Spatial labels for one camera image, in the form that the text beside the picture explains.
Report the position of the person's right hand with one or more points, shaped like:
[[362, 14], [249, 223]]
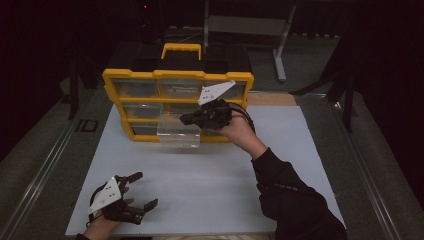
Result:
[[243, 133]]

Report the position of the grid of clear drawers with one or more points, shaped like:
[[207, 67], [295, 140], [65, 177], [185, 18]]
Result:
[[136, 88]]

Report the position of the black stand legs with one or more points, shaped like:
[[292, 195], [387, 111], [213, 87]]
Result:
[[346, 90]]

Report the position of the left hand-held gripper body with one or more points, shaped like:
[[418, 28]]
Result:
[[108, 195]]

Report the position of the yellow black storage organizer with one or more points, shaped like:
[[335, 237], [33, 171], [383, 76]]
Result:
[[180, 73]]

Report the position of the brown wooden board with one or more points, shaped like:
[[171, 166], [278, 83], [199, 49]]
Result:
[[271, 99]]

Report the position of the person's left hand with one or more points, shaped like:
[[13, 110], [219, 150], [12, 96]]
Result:
[[100, 228]]

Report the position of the clear plastic drawer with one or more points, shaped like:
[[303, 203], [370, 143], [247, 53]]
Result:
[[176, 136]]

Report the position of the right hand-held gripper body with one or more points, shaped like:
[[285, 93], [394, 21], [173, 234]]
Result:
[[213, 115]]

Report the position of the grey metal stand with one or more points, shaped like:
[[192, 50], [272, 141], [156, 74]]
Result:
[[248, 26]]

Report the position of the metal floor rail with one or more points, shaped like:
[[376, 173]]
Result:
[[43, 173], [366, 166]]

